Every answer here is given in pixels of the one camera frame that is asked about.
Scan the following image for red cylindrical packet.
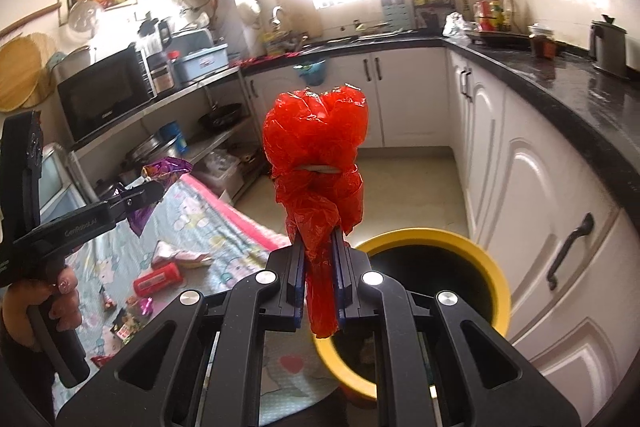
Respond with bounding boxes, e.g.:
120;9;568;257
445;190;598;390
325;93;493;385
133;262;182;296

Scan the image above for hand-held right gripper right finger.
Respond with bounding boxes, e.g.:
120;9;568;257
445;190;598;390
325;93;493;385
330;229;583;427

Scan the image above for steel shelf rack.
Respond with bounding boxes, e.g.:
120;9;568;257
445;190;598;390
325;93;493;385
70;64;266;208

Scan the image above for yellow rimmed trash bin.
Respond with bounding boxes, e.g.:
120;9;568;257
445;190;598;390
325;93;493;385
312;229;512;400

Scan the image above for white and pink packet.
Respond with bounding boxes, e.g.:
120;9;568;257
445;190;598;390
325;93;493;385
151;240;214;269

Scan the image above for white pot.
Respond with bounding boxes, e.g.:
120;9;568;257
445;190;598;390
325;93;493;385
54;47;97;82

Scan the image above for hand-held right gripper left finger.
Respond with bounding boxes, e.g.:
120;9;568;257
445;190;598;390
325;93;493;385
55;232;308;427

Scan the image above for clear plastic storage box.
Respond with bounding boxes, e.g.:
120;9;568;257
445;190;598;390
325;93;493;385
205;149;246;192

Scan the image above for round bamboo boards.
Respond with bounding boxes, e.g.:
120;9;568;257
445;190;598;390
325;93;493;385
0;32;58;112

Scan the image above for wooden rolling pin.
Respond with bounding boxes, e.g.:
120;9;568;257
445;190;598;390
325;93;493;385
0;2;61;40

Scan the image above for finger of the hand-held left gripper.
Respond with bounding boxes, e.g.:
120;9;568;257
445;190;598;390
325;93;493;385
102;197;161;224
114;181;166;206

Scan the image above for cartoon cat printed blanket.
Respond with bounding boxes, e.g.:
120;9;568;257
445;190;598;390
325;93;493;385
37;174;341;410

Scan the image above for black gas stove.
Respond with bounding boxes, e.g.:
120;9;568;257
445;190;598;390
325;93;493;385
465;29;533;48

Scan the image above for dark glass jar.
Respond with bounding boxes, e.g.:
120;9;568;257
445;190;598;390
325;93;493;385
529;24;558;58

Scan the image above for white plastic bag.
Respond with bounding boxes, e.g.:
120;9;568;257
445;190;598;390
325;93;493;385
442;14;478;38

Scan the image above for plastic drawer unit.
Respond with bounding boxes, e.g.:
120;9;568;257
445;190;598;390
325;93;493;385
39;142;86;223

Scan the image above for red plastic bag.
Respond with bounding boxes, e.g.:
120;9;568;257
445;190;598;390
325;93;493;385
262;83;370;340

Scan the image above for blue canister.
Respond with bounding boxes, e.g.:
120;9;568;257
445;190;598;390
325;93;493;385
159;121;190;156

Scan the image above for white round hanging utensil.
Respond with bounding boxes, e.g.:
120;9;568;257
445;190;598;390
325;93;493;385
236;0;262;28

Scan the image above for black blender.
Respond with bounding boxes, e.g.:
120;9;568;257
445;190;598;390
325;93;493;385
137;13;176;95

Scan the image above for person's left hand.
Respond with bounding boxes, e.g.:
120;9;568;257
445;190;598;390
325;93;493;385
2;266;82;360

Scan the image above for teal knife block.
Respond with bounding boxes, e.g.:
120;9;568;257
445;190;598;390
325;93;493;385
380;0;416;30

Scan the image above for black frying pan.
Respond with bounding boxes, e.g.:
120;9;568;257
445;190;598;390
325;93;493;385
199;103;243;130

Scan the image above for dark snack packet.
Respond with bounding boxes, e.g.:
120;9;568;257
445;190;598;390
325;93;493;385
110;308;142;343

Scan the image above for clear round lid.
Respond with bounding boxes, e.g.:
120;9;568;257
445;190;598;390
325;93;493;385
67;0;106;38

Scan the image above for black electric kettle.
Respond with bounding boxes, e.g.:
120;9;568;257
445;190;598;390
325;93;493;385
590;14;628;80

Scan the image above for steel cooking pot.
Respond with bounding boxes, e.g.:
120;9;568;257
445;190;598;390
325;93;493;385
122;132;168;168

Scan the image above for blue hanging basket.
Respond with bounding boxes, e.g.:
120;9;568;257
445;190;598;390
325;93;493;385
293;59;327;88

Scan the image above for purple snack wrapper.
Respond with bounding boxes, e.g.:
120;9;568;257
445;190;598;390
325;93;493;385
126;157;194;237

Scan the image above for grey-blue dish box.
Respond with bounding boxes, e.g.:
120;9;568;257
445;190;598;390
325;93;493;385
172;29;231;85

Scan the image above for black microwave oven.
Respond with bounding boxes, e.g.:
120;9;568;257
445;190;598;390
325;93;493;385
56;43;157;144

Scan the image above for wooden cutting board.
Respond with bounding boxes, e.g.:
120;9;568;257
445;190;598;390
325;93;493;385
274;0;323;45

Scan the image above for red label bottle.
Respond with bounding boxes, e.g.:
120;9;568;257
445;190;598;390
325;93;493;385
474;0;493;32

